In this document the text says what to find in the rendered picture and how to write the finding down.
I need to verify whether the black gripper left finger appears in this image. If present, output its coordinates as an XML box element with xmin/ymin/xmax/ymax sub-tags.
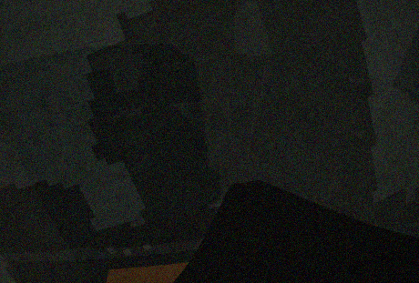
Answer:
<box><xmin>173</xmin><ymin>182</ymin><xmax>271</xmax><ymax>283</ymax></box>

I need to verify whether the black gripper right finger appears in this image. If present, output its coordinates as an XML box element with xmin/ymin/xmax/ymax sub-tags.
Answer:
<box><xmin>247</xmin><ymin>180</ymin><xmax>419</xmax><ymax>283</ymax></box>

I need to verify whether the orange rectangular block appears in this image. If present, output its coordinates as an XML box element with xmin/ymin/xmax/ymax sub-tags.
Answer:
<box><xmin>106</xmin><ymin>262</ymin><xmax>189</xmax><ymax>283</ymax></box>

